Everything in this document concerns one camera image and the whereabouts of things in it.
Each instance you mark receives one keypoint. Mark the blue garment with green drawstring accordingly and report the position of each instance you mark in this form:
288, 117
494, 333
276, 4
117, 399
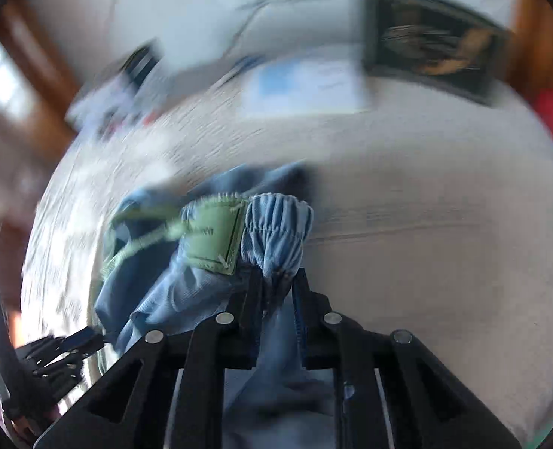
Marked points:
172, 261

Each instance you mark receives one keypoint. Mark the cream lace tablecloth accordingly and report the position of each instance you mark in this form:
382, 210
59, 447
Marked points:
380, 277

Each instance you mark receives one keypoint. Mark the white teapot set box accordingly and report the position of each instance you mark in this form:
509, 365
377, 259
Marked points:
129, 92

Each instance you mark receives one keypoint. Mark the blue handled scissors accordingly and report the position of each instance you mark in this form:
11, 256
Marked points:
242, 66

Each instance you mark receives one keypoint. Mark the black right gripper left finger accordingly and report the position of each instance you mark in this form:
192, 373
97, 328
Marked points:
168, 391

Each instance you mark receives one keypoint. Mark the white booklet with blue picture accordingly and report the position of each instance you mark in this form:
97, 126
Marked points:
303, 86

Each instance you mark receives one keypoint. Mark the dark green gift bag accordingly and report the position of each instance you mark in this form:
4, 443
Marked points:
439, 43

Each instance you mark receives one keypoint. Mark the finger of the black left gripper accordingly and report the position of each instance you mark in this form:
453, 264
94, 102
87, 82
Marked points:
73, 340
53, 359

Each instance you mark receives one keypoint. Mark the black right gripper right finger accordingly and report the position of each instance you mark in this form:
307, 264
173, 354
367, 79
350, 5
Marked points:
390, 391

